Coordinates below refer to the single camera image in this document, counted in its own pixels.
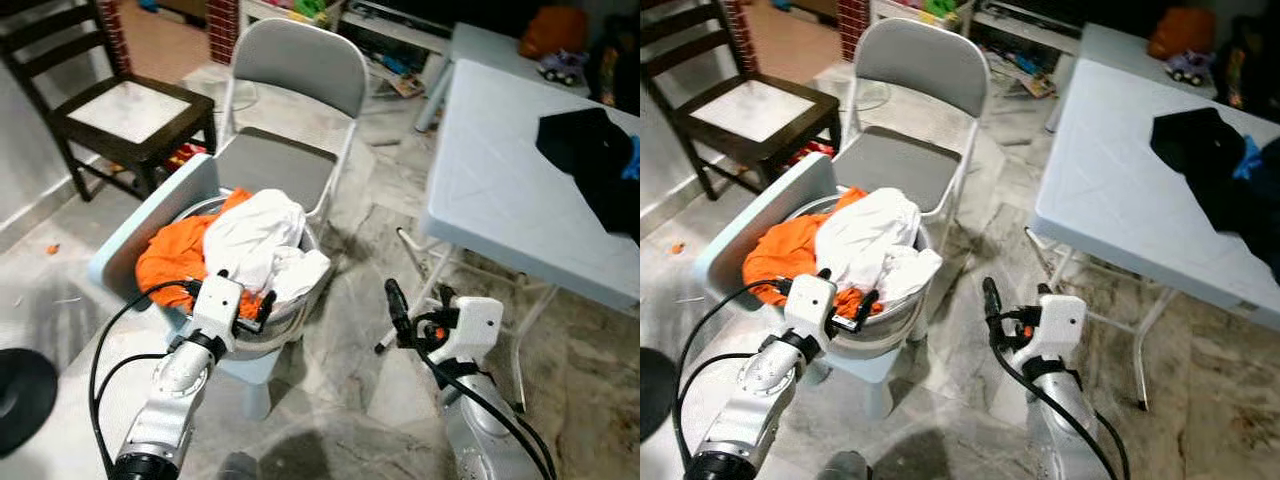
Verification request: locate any white low toy shelf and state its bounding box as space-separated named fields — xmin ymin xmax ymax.
xmin=340 ymin=0 xmax=451 ymax=61
xmin=970 ymin=0 xmax=1086 ymax=56

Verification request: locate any white shirt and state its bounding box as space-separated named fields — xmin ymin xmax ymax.
xmin=815 ymin=188 xmax=944 ymax=306
xmin=203 ymin=190 xmax=332 ymax=306

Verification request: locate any metal laundry bowl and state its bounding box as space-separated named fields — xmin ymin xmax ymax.
xmin=770 ymin=190 xmax=936 ymax=361
xmin=150 ymin=190 xmax=323 ymax=361

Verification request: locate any black garment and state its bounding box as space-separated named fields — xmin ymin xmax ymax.
xmin=536 ymin=107 xmax=641 ymax=241
xmin=1150 ymin=107 xmax=1280 ymax=286

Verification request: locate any small light blue table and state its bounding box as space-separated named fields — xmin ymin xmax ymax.
xmin=1045 ymin=22 xmax=1216 ymax=131
xmin=415 ymin=22 xmax=601 ymax=131

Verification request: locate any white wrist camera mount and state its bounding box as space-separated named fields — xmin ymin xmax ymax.
xmin=452 ymin=297 xmax=504 ymax=366
xmin=190 ymin=272 xmax=244 ymax=351
xmin=785 ymin=272 xmax=839 ymax=351
xmin=1035 ymin=295 xmax=1087 ymax=363

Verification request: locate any orange garment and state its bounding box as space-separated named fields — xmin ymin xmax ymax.
xmin=742 ymin=188 xmax=876 ymax=321
xmin=135 ymin=190 xmax=266 ymax=321

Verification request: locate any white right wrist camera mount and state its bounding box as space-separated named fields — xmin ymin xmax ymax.
xmin=452 ymin=297 xmax=504 ymax=366
xmin=1035 ymin=295 xmax=1087 ymax=363

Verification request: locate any dark wooden chair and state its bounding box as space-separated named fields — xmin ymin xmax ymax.
xmin=640 ymin=0 xmax=843 ymax=199
xmin=0 ymin=0 xmax=218 ymax=201

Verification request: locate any orange bag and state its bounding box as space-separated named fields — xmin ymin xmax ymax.
xmin=1147 ymin=8 xmax=1216 ymax=61
xmin=520 ymin=5 xmax=589 ymax=61

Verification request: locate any grey folding chair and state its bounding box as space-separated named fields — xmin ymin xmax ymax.
xmin=205 ymin=18 xmax=369 ymax=226
xmin=830 ymin=18 xmax=991 ymax=226

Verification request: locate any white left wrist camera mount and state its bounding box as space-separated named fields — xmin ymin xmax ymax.
xmin=190 ymin=272 xmax=244 ymax=351
xmin=785 ymin=272 xmax=839 ymax=351

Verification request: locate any black round disc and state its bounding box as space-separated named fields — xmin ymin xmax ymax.
xmin=0 ymin=348 xmax=59 ymax=459
xmin=640 ymin=347 xmax=666 ymax=441

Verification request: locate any light blue plastic stool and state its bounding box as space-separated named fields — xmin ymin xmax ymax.
xmin=693 ymin=152 xmax=901 ymax=421
xmin=88 ymin=153 xmax=291 ymax=421

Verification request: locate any large light blue plastic table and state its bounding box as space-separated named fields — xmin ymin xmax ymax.
xmin=397 ymin=58 xmax=641 ymax=411
xmin=1025 ymin=58 xmax=1280 ymax=411

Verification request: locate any purple toy car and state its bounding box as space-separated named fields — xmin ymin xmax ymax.
xmin=538 ymin=50 xmax=589 ymax=86
xmin=1165 ymin=50 xmax=1213 ymax=86

